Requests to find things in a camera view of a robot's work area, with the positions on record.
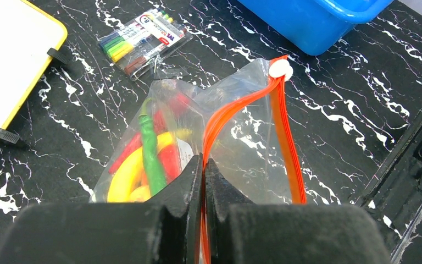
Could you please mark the green vegetable toy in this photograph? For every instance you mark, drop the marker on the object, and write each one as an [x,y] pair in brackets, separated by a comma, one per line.
[151,162]

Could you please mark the marker pen pack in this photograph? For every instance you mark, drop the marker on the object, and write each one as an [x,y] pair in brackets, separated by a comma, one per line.
[144,42]

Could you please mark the clear zip top bag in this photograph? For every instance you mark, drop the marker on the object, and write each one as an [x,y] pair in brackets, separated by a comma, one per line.
[240,122]

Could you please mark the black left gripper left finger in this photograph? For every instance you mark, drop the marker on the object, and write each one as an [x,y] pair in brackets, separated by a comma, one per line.
[164,229]

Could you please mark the yellow banana toy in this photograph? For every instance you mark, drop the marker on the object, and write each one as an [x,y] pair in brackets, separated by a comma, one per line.
[131,174]

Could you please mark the blue plastic bin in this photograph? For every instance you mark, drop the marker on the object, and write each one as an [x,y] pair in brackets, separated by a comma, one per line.
[315,25]

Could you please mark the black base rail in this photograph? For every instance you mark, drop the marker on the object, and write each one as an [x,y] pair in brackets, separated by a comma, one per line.
[394,198]

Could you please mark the yellow orange fruit toy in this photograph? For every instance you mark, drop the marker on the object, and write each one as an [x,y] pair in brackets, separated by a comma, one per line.
[140,194]

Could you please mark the red chili pepper toy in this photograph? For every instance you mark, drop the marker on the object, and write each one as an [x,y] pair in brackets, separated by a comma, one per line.
[176,106]

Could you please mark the yellow framed whiteboard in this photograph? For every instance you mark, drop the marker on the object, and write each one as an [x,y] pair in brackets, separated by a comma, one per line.
[27,33]

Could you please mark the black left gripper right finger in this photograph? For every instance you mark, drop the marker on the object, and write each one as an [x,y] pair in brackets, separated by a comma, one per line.
[241,231]

